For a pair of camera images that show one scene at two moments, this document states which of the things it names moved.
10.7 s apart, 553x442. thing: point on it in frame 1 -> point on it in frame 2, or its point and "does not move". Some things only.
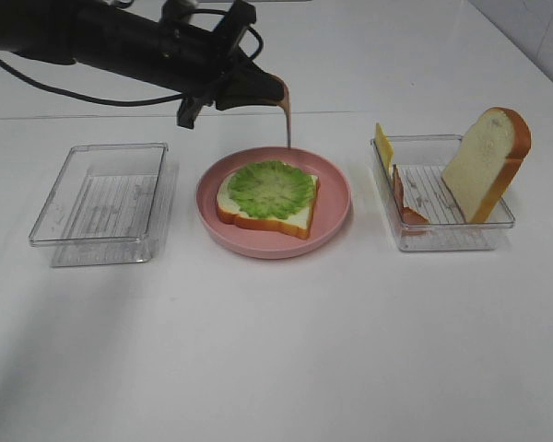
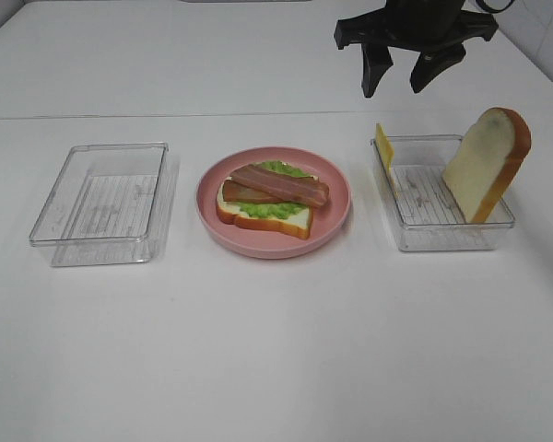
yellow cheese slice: [385, 147] does not move
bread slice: [487, 162] does not move
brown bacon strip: [284, 102] -> [233, 191]
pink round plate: [330, 213] does not move
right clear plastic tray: [421, 162] does not move
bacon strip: [407, 215] -> [293, 187]
